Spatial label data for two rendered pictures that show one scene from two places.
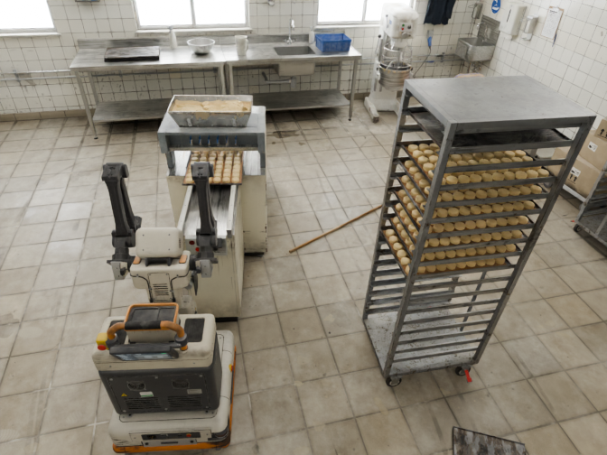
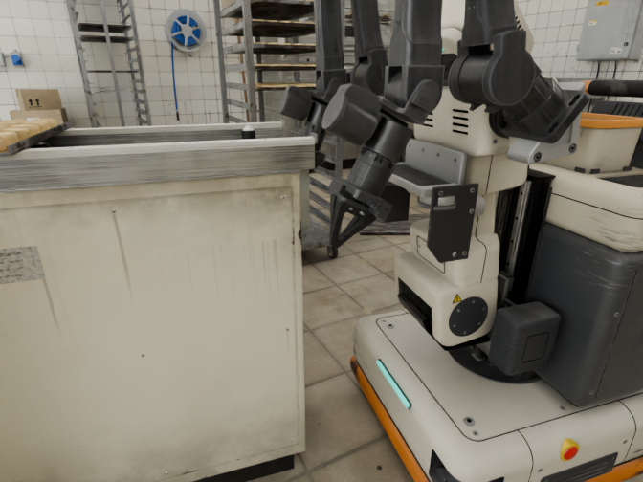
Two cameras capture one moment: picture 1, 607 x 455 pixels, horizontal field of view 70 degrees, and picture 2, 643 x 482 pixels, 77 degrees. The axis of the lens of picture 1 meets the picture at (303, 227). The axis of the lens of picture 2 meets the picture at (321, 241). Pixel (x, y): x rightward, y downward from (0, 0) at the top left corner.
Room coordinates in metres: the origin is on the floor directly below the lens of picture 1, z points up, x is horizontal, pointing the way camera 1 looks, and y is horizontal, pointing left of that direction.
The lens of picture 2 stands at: (2.11, 1.54, 1.01)
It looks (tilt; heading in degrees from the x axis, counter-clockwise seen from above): 22 degrees down; 258
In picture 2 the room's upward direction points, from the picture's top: straight up
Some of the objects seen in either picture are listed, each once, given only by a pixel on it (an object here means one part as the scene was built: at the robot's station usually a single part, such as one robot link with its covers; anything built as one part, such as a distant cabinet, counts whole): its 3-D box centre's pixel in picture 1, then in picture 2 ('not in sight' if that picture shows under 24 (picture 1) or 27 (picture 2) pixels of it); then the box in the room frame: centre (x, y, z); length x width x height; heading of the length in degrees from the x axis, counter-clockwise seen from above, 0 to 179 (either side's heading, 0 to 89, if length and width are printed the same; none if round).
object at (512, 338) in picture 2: not in sight; (468, 318); (1.57, 0.77, 0.45); 0.28 x 0.27 x 0.25; 95
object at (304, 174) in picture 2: (206, 246); (289, 185); (1.98, 0.59, 0.77); 0.24 x 0.04 x 0.14; 96
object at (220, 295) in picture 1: (216, 246); (148, 324); (2.34, 0.62, 0.45); 0.70 x 0.34 x 0.90; 6
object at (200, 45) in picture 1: (201, 47); not in sight; (5.47, 1.34, 0.94); 0.33 x 0.33 x 0.12
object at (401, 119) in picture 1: (381, 225); (251, 85); (2.00, -0.46, 0.97); 0.03 x 0.03 x 1.70; 12
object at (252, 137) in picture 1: (215, 143); not in sight; (2.84, 0.67, 1.01); 0.72 x 0.33 x 0.34; 96
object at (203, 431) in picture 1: (171, 434); not in sight; (1.09, 0.64, 0.23); 0.41 x 0.02 x 0.08; 95
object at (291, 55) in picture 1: (224, 74); not in sight; (5.51, 1.09, 0.61); 3.40 x 0.70 x 1.22; 105
